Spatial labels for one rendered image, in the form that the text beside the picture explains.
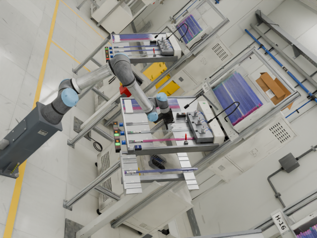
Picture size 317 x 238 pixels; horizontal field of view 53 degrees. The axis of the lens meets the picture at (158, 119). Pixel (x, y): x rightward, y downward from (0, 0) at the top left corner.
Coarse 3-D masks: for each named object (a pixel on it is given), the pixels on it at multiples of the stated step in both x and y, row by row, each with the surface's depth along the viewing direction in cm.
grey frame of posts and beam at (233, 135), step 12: (252, 48) 285; (240, 60) 287; (288, 96) 229; (300, 96) 227; (108, 108) 296; (276, 108) 231; (96, 120) 299; (84, 132) 305; (228, 132) 245; (240, 132) 241; (72, 144) 312; (228, 144) 244; (204, 156) 252; (108, 168) 241; (96, 180) 244; (84, 192) 248; (156, 192) 267; (72, 204) 254; (144, 204) 270
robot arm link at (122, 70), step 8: (120, 64) 204; (128, 64) 206; (120, 72) 203; (128, 72) 204; (120, 80) 206; (128, 80) 204; (128, 88) 210; (136, 88) 210; (136, 96) 214; (144, 96) 216; (144, 104) 218; (152, 112) 223; (152, 120) 225
